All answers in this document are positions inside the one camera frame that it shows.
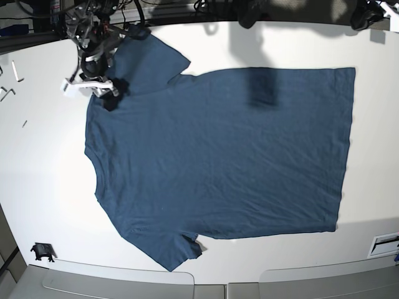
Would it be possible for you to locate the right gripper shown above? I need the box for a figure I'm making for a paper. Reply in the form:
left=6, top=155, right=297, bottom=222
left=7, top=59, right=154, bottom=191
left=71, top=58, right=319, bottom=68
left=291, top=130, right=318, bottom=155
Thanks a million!
left=79, top=51, right=129, bottom=112

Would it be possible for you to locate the blue T-shirt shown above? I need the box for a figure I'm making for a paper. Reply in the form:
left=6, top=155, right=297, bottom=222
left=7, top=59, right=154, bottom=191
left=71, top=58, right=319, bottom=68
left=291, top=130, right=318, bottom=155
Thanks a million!
left=85, top=35, right=355, bottom=271

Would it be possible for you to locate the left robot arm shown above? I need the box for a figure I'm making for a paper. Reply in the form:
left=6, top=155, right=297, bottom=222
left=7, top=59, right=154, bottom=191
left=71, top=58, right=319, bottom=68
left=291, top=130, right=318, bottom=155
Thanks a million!
left=350, top=0, right=398, bottom=33

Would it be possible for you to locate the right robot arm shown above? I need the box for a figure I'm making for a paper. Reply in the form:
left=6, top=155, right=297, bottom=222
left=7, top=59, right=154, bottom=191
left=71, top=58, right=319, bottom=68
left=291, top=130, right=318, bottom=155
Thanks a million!
left=60, top=1, right=150, bottom=111

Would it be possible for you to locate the long silver hex key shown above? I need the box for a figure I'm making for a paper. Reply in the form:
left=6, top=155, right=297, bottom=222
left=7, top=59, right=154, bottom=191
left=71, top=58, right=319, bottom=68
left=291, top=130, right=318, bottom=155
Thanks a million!
left=11, top=60, right=24, bottom=82

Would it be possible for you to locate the silver hex key pair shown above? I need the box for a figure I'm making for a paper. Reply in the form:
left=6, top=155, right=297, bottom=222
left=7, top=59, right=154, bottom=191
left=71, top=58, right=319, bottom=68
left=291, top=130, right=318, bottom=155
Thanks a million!
left=0, top=86, right=16, bottom=102

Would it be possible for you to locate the blue box in background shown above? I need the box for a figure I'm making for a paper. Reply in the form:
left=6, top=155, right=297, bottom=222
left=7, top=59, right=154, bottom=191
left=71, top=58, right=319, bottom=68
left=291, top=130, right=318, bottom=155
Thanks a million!
left=0, top=24, right=29, bottom=37

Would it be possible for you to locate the black plastic clip part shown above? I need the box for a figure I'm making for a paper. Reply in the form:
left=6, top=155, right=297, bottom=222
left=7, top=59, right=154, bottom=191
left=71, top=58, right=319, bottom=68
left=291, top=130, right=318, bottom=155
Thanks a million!
left=31, top=242, right=57, bottom=262

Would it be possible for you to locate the right grey chair back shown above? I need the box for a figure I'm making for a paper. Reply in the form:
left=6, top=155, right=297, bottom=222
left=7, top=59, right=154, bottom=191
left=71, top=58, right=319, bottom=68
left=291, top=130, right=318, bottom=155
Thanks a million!
left=227, top=259, right=399, bottom=299

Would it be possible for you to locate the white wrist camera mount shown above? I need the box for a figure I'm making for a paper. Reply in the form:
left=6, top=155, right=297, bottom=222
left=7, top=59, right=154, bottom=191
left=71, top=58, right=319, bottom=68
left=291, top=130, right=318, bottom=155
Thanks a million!
left=60, top=78, right=119, bottom=98

